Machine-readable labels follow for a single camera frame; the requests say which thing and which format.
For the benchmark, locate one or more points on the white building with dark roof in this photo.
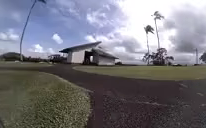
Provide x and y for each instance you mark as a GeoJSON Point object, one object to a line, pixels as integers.
{"type": "Point", "coordinates": [79, 56]}

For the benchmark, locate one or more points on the dark low structure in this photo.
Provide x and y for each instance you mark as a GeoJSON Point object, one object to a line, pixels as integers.
{"type": "Point", "coordinates": [56, 58]}

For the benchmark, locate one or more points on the dark asphalt road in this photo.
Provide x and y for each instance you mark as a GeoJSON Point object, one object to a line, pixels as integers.
{"type": "Point", "coordinates": [131, 103]}

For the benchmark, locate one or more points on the green grass lawn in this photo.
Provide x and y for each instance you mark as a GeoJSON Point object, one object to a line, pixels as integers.
{"type": "Point", "coordinates": [151, 71]}

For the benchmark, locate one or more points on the short palm tree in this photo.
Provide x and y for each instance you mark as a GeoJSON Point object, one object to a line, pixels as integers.
{"type": "Point", "coordinates": [147, 40]}

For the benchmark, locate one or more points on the dark bushy tree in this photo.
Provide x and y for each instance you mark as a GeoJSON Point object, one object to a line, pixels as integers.
{"type": "Point", "coordinates": [159, 56]}

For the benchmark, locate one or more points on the grass lawn with pale edge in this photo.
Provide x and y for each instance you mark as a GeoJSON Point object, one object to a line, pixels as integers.
{"type": "Point", "coordinates": [34, 100]}

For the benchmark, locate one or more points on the tall leaning palm tree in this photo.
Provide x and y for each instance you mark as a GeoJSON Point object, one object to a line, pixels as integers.
{"type": "Point", "coordinates": [24, 30]}

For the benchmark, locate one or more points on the dark hill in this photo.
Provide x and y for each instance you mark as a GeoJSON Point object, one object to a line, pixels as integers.
{"type": "Point", "coordinates": [11, 56]}

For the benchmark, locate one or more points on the pale pole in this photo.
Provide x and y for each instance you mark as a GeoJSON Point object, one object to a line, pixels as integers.
{"type": "Point", "coordinates": [196, 56]}

